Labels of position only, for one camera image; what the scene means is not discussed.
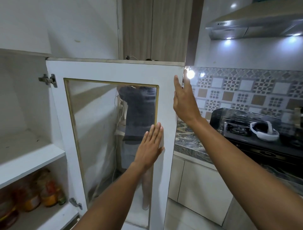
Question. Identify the person's right forearm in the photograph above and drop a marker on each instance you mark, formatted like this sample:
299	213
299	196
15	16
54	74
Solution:
241	170

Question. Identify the person's left thumb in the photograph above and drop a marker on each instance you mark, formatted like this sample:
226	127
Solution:
162	150

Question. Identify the person's left forearm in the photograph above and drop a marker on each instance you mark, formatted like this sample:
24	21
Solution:
111	201

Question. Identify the small green jar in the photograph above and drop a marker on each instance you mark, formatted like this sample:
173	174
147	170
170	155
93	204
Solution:
62	197

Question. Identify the beige object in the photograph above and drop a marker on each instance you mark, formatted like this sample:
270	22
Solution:
299	115

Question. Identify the black gas stove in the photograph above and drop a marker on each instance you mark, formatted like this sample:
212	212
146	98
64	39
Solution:
258	148

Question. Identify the amber oil bottle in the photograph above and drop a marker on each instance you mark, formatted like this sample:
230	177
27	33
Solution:
28	197

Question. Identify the orange labelled plastic bottle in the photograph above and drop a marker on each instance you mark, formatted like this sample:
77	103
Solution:
48	192

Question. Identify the person's right hand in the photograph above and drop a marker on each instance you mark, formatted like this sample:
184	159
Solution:
185	104

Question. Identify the person's right thumb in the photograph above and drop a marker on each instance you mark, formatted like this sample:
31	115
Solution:
177	84

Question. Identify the person's left middle finger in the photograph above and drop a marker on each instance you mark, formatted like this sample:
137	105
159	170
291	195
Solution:
156	132

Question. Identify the glowing light bulb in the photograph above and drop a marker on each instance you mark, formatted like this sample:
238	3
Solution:
190	74

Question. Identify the white mirrored cabinet door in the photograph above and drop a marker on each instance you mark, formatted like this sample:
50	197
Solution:
109	71

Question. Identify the metal door hinge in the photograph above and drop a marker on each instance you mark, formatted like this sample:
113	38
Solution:
48	80
75	203

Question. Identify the person's left hand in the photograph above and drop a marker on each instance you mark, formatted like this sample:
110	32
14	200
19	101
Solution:
147	151

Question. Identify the wooden wall cabinet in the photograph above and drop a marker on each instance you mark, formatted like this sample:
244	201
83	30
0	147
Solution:
163	28

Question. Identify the steel range hood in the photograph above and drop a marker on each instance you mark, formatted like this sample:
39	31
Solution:
255	21

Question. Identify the dark round jar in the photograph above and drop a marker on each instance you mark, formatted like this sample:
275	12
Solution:
7	213

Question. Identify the person's left little finger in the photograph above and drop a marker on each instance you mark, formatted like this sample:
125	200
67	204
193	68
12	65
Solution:
145	138

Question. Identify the white headset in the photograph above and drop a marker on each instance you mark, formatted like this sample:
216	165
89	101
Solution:
264	132

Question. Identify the white cabinet with shelves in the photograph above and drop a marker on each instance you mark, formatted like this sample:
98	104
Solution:
26	151

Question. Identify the beige lower kitchen cabinet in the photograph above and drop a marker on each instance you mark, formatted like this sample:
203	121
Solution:
203	189

